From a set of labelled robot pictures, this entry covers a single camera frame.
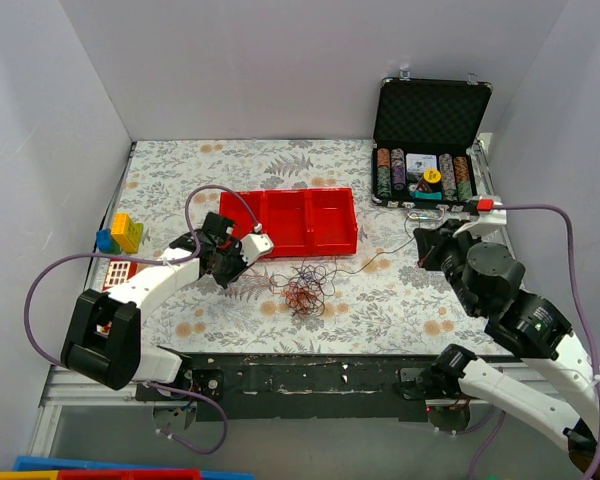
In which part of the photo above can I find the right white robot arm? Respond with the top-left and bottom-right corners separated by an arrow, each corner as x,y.
412,220 -> 600,479

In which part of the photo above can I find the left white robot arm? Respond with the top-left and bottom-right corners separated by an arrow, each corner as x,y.
60,212 -> 244,400

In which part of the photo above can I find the teal card box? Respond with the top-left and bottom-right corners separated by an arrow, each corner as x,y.
412,190 -> 443,201

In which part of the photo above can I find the yellow dealer chip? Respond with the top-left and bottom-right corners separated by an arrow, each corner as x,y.
423,168 -> 442,184

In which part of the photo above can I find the red three-compartment tray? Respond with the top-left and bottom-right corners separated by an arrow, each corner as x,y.
219,188 -> 358,258

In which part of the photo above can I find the green toy brick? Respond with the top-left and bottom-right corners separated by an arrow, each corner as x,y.
110,222 -> 145,257

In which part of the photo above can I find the playing card deck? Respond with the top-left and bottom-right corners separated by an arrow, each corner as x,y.
406,153 -> 437,174

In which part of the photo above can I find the red white toy block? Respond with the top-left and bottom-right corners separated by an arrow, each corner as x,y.
102,259 -> 137,291

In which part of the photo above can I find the yellow toy brick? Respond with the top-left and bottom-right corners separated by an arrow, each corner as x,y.
110,212 -> 142,252

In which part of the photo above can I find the blue toy brick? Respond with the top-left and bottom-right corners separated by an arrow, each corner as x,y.
96,229 -> 120,254

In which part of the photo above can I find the black poker chip case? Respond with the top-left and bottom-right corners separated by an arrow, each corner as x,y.
371,77 -> 493,213

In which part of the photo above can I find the red storage bin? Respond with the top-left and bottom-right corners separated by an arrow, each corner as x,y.
57,469 -> 202,480

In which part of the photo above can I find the blue storage bin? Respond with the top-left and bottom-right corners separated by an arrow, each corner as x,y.
12,456 -> 256,480

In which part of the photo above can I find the yellow storage bin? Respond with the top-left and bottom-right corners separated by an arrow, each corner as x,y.
0,470 -> 59,480

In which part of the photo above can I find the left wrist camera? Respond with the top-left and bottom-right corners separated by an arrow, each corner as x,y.
240,233 -> 274,265

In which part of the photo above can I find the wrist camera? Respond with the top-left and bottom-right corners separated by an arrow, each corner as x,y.
452,196 -> 507,239
240,233 -> 274,265

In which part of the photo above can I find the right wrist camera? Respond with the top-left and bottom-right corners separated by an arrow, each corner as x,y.
452,196 -> 507,239

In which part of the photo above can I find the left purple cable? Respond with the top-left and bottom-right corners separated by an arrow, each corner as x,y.
23,184 -> 266,455

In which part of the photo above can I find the purple cable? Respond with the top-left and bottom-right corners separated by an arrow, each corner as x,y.
467,202 -> 600,480
23,184 -> 266,455

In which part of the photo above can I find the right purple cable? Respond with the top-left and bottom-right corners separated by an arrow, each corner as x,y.
467,202 -> 600,480

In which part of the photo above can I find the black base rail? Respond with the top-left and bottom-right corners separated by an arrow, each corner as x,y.
136,353 -> 485,422

